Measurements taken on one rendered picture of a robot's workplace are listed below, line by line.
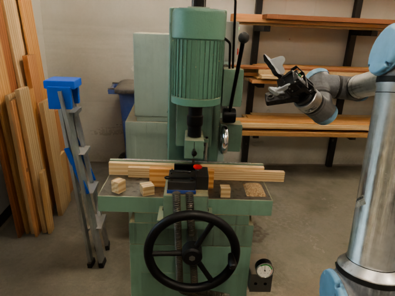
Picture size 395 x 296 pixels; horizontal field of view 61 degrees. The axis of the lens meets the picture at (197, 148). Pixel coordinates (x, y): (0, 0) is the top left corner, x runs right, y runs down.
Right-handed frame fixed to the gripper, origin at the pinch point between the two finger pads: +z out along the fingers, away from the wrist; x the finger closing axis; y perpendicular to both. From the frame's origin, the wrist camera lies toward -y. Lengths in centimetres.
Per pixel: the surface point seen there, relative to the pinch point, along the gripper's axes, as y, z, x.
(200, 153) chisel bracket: -32.1, -1.7, 16.2
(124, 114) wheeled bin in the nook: -172, -42, -107
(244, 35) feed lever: 2.8, 12.5, -4.5
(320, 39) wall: -40, -178, -203
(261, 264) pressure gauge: -30, -29, 51
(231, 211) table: -29.5, -14.3, 35.5
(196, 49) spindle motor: -10.2, 20.7, -2.9
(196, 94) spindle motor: -18.7, 12.7, 5.5
